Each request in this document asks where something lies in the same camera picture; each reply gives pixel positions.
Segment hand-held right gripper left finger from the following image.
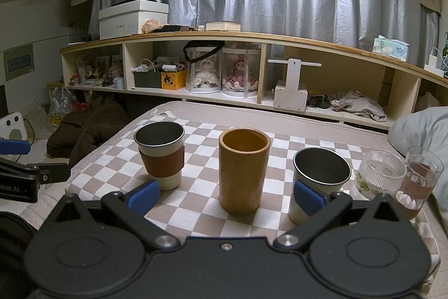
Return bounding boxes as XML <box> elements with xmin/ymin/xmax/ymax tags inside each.
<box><xmin>59</xmin><ymin>179</ymin><xmax>177</xmax><ymax>252</ymax></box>

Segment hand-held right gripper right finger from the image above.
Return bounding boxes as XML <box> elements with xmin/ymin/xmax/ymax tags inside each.
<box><xmin>274</xmin><ymin>179</ymin><xmax>398</xmax><ymax>252</ymax></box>

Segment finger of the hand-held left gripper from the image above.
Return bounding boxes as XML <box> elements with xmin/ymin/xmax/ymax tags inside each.
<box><xmin>0</xmin><ymin>159</ymin><xmax>70</xmax><ymax>186</ymax></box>
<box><xmin>0</xmin><ymin>139</ymin><xmax>32</xmax><ymax>161</ymax></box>

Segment clear ribbed glass cup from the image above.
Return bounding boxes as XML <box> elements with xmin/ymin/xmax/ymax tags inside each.
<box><xmin>354</xmin><ymin>148</ymin><xmax>408</xmax><ymax>201</ymax></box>

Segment white steel cup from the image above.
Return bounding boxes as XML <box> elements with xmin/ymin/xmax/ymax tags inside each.
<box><xmin>288</xmin><ymin>147</ymin><xmax>351</xmax><ymax>226</ymax></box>

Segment white cup with brown sleeve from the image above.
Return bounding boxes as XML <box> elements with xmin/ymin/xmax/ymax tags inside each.
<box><xmin>134</xmin><ymin>121</ymin><xmax>185</xmax><ymax>190</ymax></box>

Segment tan wooden cup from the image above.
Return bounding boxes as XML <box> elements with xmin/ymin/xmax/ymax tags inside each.
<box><xmin>219</xmin><ymin>127</ymin><xmax>271</xmax><ymax>215</ymax></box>

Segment white speaker device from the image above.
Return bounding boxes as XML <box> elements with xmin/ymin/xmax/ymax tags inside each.
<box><xmin>0</xmin><ymin>112</ymin><xmax>29</xmax><ymax>140</ymax></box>

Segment clear plastic bag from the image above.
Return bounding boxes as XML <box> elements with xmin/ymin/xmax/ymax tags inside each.
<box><xmin>26</xmin><ymin>99</ymin><xmax>53</xmax><ymax>139</ymax></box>

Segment plastic bag with smiley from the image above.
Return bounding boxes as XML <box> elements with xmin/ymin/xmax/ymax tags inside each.
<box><xmin>48</xmin><ymin>87</ymin><xmax>76</xmax><ymax>126</ymax></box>

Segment beige checkered blanket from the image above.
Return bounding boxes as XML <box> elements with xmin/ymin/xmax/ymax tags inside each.
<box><xmin>65</xmin><ymin>101</ymin><xmax>442</xmax><ymax>272</ymax></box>

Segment dark brown jacket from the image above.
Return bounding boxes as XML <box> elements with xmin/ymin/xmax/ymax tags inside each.
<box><xmin>46</xmin><ymin>101</ymin><xmax>131</xmax><ymax>167</ymax></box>

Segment grey crumpled clothes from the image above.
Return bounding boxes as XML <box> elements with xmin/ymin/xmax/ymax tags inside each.
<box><xmin>331</xmin><ymin>91</ymin><xmax>388</xmax><ymax>122</ymax></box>

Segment pale wooden stand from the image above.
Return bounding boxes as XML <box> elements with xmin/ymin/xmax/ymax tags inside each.
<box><xmin>268</xmin><ymin>58</ymin><xmax>322</xmax><ymax>110</ymax></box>

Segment clear glass with pink sleeve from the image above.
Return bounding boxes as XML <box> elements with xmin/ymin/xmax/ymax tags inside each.
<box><xmin>395</xmin><ymin>146</ymin><xmax>444</xmax><ymax>220</ymax></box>

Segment row of picture cards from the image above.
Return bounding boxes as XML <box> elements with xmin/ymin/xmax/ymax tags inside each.
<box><xmin>75</xmin><ymin>55</ymin><xmax>124</xmax><ymax>80</ymax></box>

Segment dark green storage box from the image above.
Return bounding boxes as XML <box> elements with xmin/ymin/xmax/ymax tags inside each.
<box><xmin>132</xmin><ymin>71</ymin><xmax>162</xmax><ymax>89</ymax></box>

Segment yellow cartoon box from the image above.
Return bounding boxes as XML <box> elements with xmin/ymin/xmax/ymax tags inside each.
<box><xmin>161</xmin><ymin>71</ymin><xmax>188</xmax><ymax>91</ymax></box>

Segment light blue pillow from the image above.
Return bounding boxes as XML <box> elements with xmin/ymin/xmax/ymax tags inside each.
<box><xmin>388</xmin><ymin>106</ymin><xmax>448</xmax><ymax>180</ymax></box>

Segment clear case with white doll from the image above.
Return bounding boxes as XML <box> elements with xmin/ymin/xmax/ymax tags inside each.
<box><xmin>185</xmin><ymin>47</ymin><xmax>223</xmax><ymax>94</ymax></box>

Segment clear case with pink doll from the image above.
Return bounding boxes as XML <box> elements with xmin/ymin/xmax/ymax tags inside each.
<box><xmin>221</xmin><ymin>47</ymin><xmax>262</xmax><ymax>98</ymax></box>

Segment tissue pack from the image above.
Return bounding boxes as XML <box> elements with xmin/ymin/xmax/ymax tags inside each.
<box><xmin>372</xmin><ymin>36</ymin><xmax>409</xmax><ymax>62</ymax></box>

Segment long wooden shelf unit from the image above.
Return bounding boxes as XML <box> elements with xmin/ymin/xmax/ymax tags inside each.
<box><xmin>59</xmin><ymin>30</ymin><xmax>448</xmax><ymax>131</ymax></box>

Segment crumpled orange packet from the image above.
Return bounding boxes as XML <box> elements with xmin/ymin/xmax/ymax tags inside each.
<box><xmin>142</xmin><ymin>19</ymin><xmax>164</xmax><ymax>35</ymax></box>

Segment white shoe box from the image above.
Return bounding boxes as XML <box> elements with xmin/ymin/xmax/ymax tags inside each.
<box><xmin>99</xmin><ymin>0</ymin><xmax>169</xmax><ymax>40</ymax></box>

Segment small white paper bag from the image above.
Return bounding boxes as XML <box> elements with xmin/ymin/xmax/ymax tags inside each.
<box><xmin>424</xmin><ymin>47</ymin><xmax>445</xmax><ymax>70</ymax></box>

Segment thick book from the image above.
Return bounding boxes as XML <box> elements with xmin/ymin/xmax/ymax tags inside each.
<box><xmin>205</xmin><ymin>20</ymin><xmax>241</xmax><ymax>32</ymax></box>

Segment green glass bottle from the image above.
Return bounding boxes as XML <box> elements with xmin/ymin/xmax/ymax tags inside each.
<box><xmin>442</xmin><ymin>31</ymin><xmax>448</xmax><ymax>78</ymax></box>

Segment grey curtain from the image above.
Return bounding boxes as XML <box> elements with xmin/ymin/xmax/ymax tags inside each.
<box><xmin>89</xmin><ymin>0</ymin><xmax>440</xmax><ymax>68</ymax></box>

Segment grey wall panel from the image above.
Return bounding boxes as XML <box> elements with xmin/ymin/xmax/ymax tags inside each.
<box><xmin>3</xmin><ymin>44</ymin><xmax>36</xmax><ymax>82</ymax></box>

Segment black carrying strap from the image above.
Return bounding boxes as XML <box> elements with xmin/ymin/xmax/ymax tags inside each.
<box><xmin>184</xmin><ymin>40</ymin><xmax>225</xmax><ymax>64</ymax></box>

